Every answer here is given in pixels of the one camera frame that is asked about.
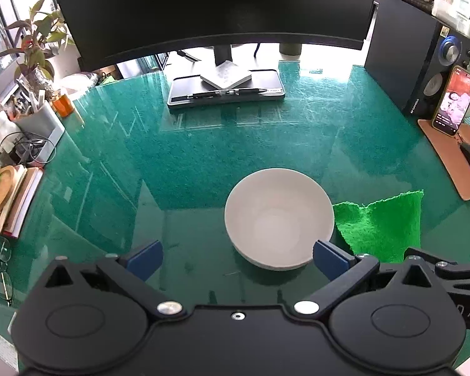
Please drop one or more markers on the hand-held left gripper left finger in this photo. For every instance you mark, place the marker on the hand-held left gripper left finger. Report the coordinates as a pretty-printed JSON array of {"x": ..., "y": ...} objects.
[{"x": 145, "y": 259}]

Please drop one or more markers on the black pen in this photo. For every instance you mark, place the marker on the black pen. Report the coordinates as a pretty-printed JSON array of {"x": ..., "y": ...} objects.
[{"x": 219, "y": 94}]

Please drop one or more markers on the green cloth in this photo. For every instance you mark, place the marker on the green cloth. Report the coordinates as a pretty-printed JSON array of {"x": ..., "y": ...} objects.
[{"x": 380, "y": 227}]

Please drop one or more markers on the smartphone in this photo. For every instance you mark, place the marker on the smartphone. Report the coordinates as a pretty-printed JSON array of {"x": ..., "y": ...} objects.
[{"x": 454, "y": 102}]

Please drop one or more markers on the eyeglasses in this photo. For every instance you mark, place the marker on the eyeglasses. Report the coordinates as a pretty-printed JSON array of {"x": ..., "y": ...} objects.
[{"x": 2, "y": 284}]

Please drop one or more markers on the brown mouse pad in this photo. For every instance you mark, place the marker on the brown mouse pad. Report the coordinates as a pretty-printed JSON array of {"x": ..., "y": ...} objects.
[{"x": 448, "y": 156}]

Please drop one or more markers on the white plastic bag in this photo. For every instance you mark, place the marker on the white plastic bag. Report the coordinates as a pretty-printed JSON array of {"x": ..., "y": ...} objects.
[{"x": 78, "y": 84}]

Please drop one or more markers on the potted plant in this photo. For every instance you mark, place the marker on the potted plant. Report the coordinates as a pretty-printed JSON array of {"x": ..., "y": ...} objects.
[{"x": 35, "y": 47}]

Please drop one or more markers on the grey desk organizer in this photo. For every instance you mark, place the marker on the grey desk organizer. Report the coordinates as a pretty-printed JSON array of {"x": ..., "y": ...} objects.
[{"x": 43, "y": 125}]

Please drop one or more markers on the grey-green cup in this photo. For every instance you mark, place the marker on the grey-green cup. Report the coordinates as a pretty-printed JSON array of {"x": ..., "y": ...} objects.
[{"x": 290, "y": 49}]

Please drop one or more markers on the translucent plastic container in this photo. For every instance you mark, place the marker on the translucent plastic container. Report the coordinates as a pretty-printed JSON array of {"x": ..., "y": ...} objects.
[{"x": 442, "y": 2}]

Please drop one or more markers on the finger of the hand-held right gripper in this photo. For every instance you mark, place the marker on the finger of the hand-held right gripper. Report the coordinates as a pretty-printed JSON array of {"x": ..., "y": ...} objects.
[{"x": 464, "y": 271}]

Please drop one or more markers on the wooden coaster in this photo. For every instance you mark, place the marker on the wooden coaster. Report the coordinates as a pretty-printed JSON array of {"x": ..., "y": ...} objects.
[{"x": 2, "y": 192}]

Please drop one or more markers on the white notepad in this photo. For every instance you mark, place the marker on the white notepad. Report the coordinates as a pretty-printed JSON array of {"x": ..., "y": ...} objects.
[{"x": 227, "y": 75}]

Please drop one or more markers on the black speaker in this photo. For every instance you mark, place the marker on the black speaker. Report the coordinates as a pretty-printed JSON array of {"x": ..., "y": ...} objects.
[{"x": 399, "y": 47}]

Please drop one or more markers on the stack of books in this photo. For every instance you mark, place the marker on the stack of books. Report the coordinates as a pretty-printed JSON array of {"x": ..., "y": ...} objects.
[{"x": 23, "y": 199}]

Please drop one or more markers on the white bowl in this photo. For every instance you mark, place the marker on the white bowl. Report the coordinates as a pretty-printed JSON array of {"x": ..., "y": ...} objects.
[{"x": 278, "y": 211}]

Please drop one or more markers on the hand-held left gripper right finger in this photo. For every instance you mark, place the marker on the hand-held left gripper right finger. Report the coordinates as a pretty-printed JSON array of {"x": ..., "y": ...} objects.
[{"x": 329, "y": 260}]

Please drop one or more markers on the black computer monitor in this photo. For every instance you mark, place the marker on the black computer monitor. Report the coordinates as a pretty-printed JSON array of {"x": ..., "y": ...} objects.
[{"x": 211, "y": 4}]

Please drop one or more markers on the orange holder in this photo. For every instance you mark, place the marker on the orange holder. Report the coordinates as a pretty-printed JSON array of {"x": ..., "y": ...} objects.
[{"x": 64, "y": 105}]

